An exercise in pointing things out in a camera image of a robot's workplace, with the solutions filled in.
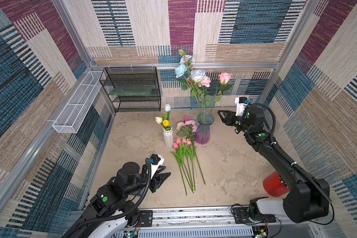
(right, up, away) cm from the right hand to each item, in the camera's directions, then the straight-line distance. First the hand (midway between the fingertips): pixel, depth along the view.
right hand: (222, 113), depth 79 cm
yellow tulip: (-29, -5, -7) cm, 30 cm away
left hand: (-28, -26, -13) cm, 40 cm away
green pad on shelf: (-53, +16, +20) cm, 59 cm away
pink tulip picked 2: (-18, -23, +15) cm, 33 cm away
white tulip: (-33, -3, -3) cm, 33 cm away
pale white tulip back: (-29, +3, +2) cm, 29 cm away
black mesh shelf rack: (-47, +27, +23) cm, 58 cm away
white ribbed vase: (-29, -14, +11) cm, 34 cm away
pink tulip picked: (-22, -27, +13) cm, 37 cm away
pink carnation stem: (-14, -7, +23) cm, 28 cm away
